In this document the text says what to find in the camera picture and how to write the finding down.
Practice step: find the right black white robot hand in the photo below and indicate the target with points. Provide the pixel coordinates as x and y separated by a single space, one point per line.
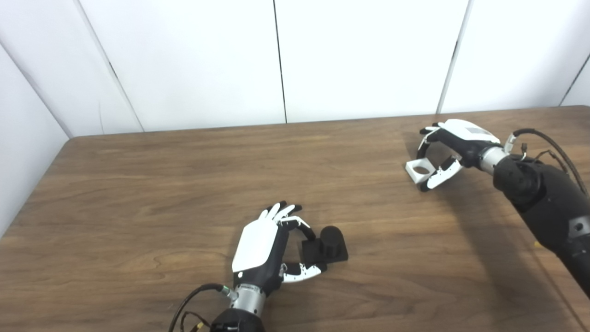
465 138

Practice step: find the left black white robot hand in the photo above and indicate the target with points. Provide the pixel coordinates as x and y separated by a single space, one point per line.
260 244

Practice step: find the white square piece with hole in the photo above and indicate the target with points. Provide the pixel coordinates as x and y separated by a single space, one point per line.
412 174

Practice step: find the black peg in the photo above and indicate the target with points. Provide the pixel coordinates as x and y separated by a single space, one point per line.
329 244

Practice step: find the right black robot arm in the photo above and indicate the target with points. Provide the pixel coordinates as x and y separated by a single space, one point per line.
548 203

